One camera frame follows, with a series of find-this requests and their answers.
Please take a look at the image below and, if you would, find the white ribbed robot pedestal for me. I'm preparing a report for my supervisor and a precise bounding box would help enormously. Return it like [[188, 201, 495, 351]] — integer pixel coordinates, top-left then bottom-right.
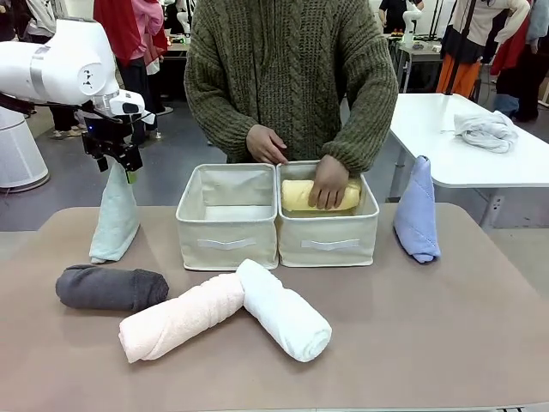
[[0, 105, 50, 190]]

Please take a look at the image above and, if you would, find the person right forearm green sleeve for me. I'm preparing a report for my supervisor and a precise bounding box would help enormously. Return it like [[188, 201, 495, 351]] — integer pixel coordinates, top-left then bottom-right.
[[184, 81, 269, 154]]

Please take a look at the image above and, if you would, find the bystander in red and pink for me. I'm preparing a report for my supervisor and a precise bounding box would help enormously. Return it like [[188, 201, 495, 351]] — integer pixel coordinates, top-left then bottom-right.
[[93, 0, 169, 149]]

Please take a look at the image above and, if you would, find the grey rolled towel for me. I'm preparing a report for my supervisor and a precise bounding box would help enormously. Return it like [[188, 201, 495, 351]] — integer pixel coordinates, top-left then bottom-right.
[[55, 264, 171, 313]]

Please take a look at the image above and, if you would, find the person left forearm green sleeve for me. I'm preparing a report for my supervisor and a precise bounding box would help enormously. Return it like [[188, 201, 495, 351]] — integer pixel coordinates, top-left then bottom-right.
[[321, 94, 400, 175]]

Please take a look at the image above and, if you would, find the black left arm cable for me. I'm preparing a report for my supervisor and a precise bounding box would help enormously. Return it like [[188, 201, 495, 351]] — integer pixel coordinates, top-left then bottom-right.
[[0, 91, 94, 114]]

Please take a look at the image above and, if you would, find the white towel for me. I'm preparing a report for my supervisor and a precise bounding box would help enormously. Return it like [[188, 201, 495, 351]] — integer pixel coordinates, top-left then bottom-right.
[[235, 258, 334, 364]]

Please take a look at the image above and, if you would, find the pinkish brown table mat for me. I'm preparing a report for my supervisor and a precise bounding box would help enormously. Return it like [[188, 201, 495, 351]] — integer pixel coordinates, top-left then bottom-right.
[[0, 202, 549, 412]]

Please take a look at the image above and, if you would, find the white background table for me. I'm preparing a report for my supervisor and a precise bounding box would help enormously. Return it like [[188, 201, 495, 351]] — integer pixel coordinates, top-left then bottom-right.
[[387, 92, 549, 203]]

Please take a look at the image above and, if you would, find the white crumpled cloth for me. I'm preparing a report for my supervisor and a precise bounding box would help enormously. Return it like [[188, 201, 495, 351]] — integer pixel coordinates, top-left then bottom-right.
[[453, 110, 519, 155]]

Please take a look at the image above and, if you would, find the yellow towel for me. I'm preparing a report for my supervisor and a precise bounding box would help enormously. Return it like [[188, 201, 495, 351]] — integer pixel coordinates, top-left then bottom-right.
[[281, 178, 364, 213]]

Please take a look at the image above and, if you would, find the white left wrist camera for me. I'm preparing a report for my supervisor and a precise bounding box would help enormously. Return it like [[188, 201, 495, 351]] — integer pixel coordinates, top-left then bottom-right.
[[106, 88, 156, 126]]

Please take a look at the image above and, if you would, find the cream fabric storage bin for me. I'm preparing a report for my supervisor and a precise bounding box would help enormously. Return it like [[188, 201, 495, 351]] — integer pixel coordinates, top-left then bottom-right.
[[276, 160, 381, 269], [175, 162, 280, 272]]

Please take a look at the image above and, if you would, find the bystander in red jacket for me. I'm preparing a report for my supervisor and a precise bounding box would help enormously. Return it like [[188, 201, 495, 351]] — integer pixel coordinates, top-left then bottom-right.
[[490, 0, 549, 123]]

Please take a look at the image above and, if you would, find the mint green cone towel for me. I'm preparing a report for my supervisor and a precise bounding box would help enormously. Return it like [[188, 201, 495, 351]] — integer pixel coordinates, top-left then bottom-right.
[[88, 161, 142, 264]]

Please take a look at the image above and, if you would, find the person right hand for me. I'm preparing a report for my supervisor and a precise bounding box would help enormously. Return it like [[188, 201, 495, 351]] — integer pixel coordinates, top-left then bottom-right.
[[246, 124, 289, 166]]

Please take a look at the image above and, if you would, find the grey background workbench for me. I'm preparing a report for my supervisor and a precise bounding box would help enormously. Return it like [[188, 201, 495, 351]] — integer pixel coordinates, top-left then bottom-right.
[[387, 33, 443, 94]]

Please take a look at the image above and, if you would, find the lavender cone towel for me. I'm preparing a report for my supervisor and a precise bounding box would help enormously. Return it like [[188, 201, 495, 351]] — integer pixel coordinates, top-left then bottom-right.
[[393, 154, 442, 264]]

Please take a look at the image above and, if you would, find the pink towel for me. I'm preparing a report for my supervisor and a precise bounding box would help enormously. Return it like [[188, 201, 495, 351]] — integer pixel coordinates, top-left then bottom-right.
[[118, 273, 246, 365]]

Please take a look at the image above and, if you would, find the person torso green sweater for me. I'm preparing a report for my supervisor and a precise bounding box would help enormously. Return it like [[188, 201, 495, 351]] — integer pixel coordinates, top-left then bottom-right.
[[184, 0, 400, 167]]

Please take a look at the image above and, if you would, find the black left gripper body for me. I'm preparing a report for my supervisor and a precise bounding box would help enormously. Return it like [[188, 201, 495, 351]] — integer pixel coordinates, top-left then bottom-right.
[[81, 112, 143, 172]]

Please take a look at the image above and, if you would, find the person left hand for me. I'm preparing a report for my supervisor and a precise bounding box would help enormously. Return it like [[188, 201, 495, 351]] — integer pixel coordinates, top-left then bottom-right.
[[307, 153, 351, 211]]

